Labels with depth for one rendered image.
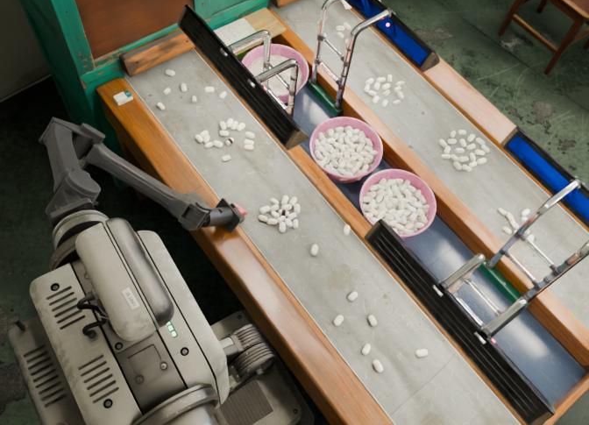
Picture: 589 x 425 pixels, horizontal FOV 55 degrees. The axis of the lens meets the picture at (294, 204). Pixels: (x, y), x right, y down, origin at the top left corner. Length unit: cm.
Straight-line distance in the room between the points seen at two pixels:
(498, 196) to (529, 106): 145
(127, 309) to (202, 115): 139
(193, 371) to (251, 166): 114
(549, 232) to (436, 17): 201
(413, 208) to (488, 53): 188
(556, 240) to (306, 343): 95
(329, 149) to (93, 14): 92
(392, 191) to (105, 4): 116
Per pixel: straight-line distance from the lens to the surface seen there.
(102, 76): 227
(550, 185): 185
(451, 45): 370
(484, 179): 219
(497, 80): 361
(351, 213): 194
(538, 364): 204
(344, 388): 173
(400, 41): 203
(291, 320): 177
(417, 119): 226
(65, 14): 204
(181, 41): 229
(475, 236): 203
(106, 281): 89
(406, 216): 203
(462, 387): 185
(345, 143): 214
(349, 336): 180
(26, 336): 116
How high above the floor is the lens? 244
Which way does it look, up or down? 60 degrees down
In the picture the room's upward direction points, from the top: 9 degrees clockwise
